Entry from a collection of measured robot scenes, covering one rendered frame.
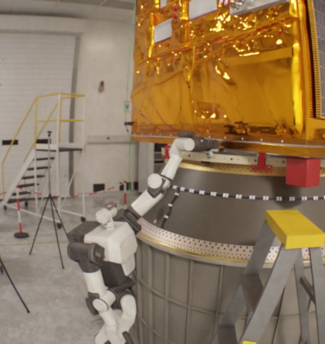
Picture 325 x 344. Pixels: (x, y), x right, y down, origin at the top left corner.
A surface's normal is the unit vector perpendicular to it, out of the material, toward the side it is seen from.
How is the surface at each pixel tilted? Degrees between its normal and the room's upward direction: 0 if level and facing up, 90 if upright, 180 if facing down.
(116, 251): 87
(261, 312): 87
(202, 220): 62
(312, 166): 90
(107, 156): 90
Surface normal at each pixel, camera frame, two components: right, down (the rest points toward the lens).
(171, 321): -0.73, 0.04
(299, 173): -0.86, 0.03
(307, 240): -0.07, 0.08
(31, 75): 0.53, 0.08
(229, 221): -0.41, -0.40
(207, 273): -0.52, 0.07
